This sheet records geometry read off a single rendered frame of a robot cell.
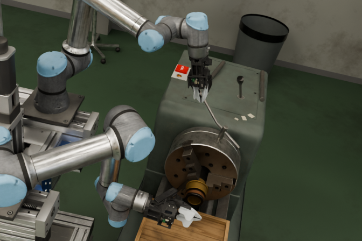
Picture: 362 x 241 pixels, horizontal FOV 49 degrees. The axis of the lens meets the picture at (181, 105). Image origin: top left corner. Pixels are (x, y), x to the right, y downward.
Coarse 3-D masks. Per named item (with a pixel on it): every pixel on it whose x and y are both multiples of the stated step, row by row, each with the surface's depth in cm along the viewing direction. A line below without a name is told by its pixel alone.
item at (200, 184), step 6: (192, 180) 159; (198, 180) 160; (186, 186) 161; (192, 186) 157; (198, 186) 157; (204, 186) 158; (186, 192) 159; (192, 192) 155; (198, 192) 155; (204, 192) 157; (186, 198) 156; (192, 198) 161; (198, 198) 161; (204, 198) 157; (192, 204) 158; (198, 204) 157
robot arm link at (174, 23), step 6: (162, 18) 143; (168, 18) 142; (174, 18) 142; (180, 18) 141; (168, 24) 137; (174, 24) 140; (180, 24) 139; (174, 30) 139; (180, 30) 140; (174, 36) 140; (180, 36) 141
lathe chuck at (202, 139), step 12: (192, 132) 168; (204, 132) 166; (180, 144) 164; (192, 144) 161; (204, 144) 160; (216, 144) 161; (228, 144) 166; (168, 156) 167; (180, 156) 165; (204, 156) 162; (216, 156) 161; (228, 156) 160; (168, 168) 170; (180, 168) 169; (204, 168) 177; (216, 168) 165; (228, 168) 163; (180, 180) 173; (204, 180) 171; (216, 192) 172; (228, 192) 170
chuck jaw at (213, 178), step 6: (210, 174) 166; (216, 174) 166; (210, 180) 163; (216, 180) 163; (222, 180) 164; (228, 180) 164; (234, 180) 166; (210, 186) 160; (216, 186) 162; (222, 186) 164; (228, 186) 163; (210, 192) 161
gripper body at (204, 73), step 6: (192, 60) 143; (198, 60) 147; (204, 60) 144; (192, 66) 144; (198, 66) 145; (204, 66) 150; (192, 72) 145; (198, 72) 147; (204, 72) 148; (192, 78) 148; (198, 78) 147; (204, 78) 147; (192, 84) 148; (198, 84) 148; (204, 84) 148
